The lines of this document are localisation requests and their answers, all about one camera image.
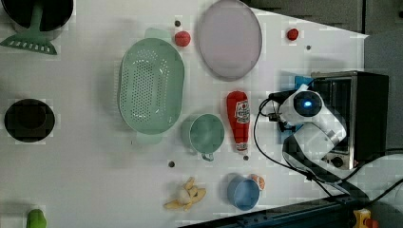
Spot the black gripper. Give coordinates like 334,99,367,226
269,89,297,132

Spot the black toaster oven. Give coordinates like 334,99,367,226
307,71,389,169

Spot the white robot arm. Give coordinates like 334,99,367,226
269,85,369,202

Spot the red ketchup bottle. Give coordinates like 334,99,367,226
226,90,250,152

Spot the red toy strawberry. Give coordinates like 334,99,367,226
286,28,299,41

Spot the lilac round plate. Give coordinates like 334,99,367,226
197,0,262,81

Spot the green mug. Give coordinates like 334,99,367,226
181,113,225,162

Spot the orange half slice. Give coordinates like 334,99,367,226
250,174,265,191

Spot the blue cup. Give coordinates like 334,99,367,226
227,176,259,211

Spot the red toy tomato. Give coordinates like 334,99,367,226
174,31,191,48

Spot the green perforated colander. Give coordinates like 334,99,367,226
118,28,185,144

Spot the peeled toy banana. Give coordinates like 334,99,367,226
163,177,206,211

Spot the black utensil holder cup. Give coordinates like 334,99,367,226
1,0,74,40

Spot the black cylinder cup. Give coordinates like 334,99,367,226
4,99,56,143

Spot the green slotted spatula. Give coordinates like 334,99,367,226
1,0,57,55

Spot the green toy pepper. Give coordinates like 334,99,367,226
26,209,48,228

